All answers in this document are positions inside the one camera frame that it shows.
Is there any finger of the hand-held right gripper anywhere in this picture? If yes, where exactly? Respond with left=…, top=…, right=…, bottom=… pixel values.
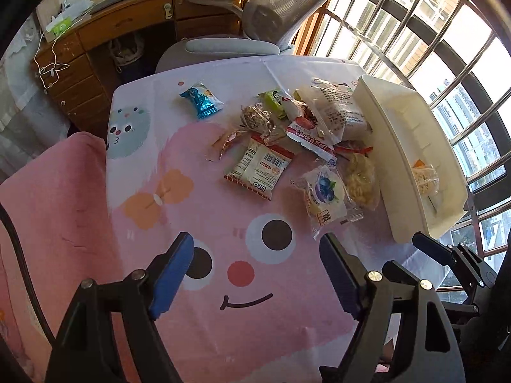
left=382, top=260, right=419, bottom=284
left=412, top=231, right=498, bottom=290

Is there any blue snack packet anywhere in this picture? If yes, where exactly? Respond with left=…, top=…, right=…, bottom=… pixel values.
left=179, top=82, right=224, bottom=120

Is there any white lace cover cloth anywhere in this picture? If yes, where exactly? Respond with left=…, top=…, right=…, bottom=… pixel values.
left=0, top=20, right=70, bottom=184

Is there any cartoon printed tablecloth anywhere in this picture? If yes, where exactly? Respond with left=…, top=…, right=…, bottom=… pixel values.
left=104, top=54, right=452, bottom=383

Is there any blueberry bread packet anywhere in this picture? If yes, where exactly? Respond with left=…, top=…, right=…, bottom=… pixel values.
left=291, top=165, right=364, bottom=240

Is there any grey mesh office chair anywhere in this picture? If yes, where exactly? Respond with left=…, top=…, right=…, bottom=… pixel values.
left=155, top=0, right=352, bottom=74

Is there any green tissue pack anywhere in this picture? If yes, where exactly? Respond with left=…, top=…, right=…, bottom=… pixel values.
left=46, top=16, right=74, bottom=34

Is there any white charging cable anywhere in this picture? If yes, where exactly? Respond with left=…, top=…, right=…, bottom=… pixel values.
left=34, top=8, right=73, bottom=89

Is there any wooden desk with drawers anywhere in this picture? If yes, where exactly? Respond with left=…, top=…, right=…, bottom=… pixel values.
left=32, top=0, right=248, bottom=128

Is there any large white snack packet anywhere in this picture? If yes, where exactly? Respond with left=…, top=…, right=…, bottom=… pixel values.
left=297, top=80, right=374, bottom=144

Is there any green snack packet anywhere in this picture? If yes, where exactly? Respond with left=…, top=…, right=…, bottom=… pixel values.
left=261, top=90, right=294, bottom=120

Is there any clear noodle crisp packet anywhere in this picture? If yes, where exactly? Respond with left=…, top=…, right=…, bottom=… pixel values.
left=343, top=154, right=380, bottom=211

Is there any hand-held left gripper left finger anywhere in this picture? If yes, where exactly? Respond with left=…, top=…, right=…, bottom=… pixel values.
left=45, top=231, right=195, bottom=383

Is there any metal window grille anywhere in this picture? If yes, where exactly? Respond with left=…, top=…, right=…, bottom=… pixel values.
left=295, top=0, right=511, bottom=288

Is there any white red cracker packet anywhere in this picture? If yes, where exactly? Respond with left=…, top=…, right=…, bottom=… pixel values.
left=224, top=133, right=296, bottom=202

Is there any person's dark clothing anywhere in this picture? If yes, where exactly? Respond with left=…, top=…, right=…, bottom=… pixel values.
left=318, top=361, right=342, bottom=383

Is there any red white striped pastry packet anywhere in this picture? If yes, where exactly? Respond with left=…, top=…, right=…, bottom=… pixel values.
left=281, top=96, right=339, bottom=167

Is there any trash bin with bag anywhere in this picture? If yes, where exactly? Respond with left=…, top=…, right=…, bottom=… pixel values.
left=110, top=34, right=146, bottom=82

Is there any black cable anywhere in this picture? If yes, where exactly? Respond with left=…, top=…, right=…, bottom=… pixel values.
left=0, top=203, right=56, bottom=344

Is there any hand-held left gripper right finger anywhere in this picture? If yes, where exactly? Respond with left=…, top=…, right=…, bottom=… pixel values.
left=318, top=232, right=466, bottom=383

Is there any wooden window frame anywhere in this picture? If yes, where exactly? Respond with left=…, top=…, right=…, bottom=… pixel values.
left=293, top=8, right=332, bottom=56

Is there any clear puffed rice packet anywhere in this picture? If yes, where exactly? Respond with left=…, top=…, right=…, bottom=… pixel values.
left=411, top=160, right=440, bottom=197

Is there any pink blanket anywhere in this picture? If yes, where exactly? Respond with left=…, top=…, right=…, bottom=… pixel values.
left=0, top=131, right=140, bottom=383

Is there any white plastic basket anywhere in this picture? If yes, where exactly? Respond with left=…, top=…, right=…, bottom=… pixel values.
left=353, top=75, right=469, bottom=244

